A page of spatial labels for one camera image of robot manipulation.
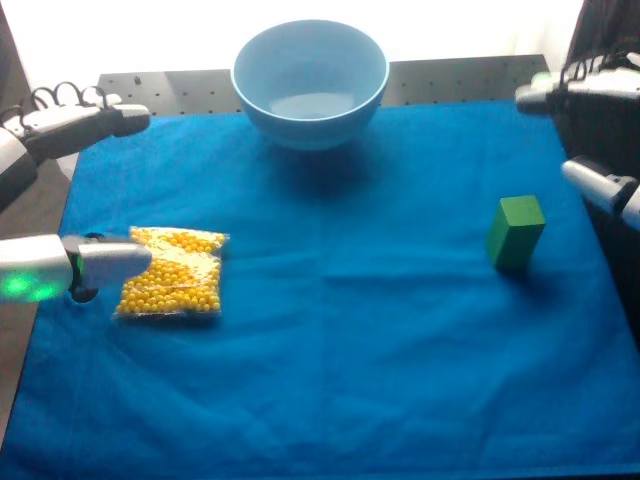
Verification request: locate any light blue bowl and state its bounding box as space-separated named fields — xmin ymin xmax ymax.
xmin=230 ymin=18 xmax=391 ymax=152

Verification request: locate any dark curtain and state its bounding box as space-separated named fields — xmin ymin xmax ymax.
xmin=0 ymin=4 xmax=31 ymax=116
xmin=564 ymin=0 xmax=640 ymax=64

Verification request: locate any bag of yellow beads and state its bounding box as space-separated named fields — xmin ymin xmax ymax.
xmin=113 ymin=225 xmax=231 ymax=321

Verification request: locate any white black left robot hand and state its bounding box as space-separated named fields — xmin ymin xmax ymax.
xmin=0 ymin=82 xmax=154 ymax=305

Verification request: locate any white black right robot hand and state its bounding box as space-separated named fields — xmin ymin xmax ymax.
xmin=514 ymin=49 xmax=640 ymax=231

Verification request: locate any green rectangular block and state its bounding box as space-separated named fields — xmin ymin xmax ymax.
xmin=485 ymin=194 xmax=547 ymax=274

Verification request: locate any blue cloth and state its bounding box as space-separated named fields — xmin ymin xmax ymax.
xmin=0 ymin=99 xmax=640 ymax=480

